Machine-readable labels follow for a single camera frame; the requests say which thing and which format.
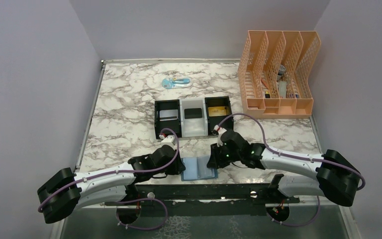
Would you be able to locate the black left tray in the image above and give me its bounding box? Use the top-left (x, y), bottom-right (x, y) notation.
top-left (154, 99), bottom-right (182, 139)

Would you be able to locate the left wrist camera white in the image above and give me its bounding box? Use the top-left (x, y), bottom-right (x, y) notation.
top-left (159, 134), bottom-right (177, 148)

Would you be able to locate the black right tray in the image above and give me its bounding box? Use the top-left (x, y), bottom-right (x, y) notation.
top-left (204, 96), bottom-right (232, 136)

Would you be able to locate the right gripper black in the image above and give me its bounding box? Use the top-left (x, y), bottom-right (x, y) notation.
top-left (207, 141), bottom-right (242, 169)

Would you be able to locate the grey item in organizer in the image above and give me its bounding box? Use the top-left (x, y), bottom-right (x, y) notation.
top-left (278, 81), bottom-right (287, 99)

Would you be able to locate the blue leather card holder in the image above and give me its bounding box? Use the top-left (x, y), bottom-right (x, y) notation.
top-left (181, 155), bottom-right (218, 181)

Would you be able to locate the orange plastic file organizer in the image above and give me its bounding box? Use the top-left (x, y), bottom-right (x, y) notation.
top-left (238, 30), bottom-right (321, 119)

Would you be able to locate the purple cable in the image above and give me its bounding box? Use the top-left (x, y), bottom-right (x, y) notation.
top-left (215, 113), bottom-right (366, 228)
top-left (37, 127), bottom-right (181, 232)

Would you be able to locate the black card in middle tray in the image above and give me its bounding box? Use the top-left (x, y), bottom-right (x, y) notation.
top-left (184, 108), bottom-right (203, 119)

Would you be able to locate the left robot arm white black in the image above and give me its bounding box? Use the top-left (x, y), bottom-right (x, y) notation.
top-left (37, 145), bottom-right (186, 224)

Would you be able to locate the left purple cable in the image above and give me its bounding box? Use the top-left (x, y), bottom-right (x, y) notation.
top-left (37, 127), bottom-right (181, 232)

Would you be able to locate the gold card in right tray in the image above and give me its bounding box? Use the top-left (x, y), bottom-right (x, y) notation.
top-left (207, 106), bottom-right (228, 117)

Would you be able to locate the black tray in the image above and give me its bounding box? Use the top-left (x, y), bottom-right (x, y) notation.
top-left (154, 99), bottom-right (182, 139)
top-left (204, 96), bottom-right (232, 136)

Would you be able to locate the white credit card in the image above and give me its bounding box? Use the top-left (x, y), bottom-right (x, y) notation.
top-left (158, 110), bottom-right (178, 121)

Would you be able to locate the blue blister pack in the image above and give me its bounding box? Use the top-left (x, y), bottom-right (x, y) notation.
top-left (161, 77), bottom-right (193, 90)

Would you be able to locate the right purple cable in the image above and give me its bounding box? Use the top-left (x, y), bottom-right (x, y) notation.
top-left (215, 113), bottom-right (366, 228)

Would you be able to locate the white middle tray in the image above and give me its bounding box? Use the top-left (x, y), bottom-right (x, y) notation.
top-left (180, 98), bottom-right (208, 137)

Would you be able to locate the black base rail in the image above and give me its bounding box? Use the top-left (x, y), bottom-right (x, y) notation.
top-left (104, 183), bottom-right (300, 207)

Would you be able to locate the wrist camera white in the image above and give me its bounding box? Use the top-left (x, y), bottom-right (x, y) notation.
top-left (159, 134), bottom-right (177, 148)
top-left (212, 125), bottom-right (227, 147)

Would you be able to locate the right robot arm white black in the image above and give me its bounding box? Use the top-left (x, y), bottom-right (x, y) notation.
top-left (207, 130), bottom-right (364, 207)

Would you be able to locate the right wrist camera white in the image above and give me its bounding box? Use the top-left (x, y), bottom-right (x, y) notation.
top-left (212, 125), bottom-right (227, 147)

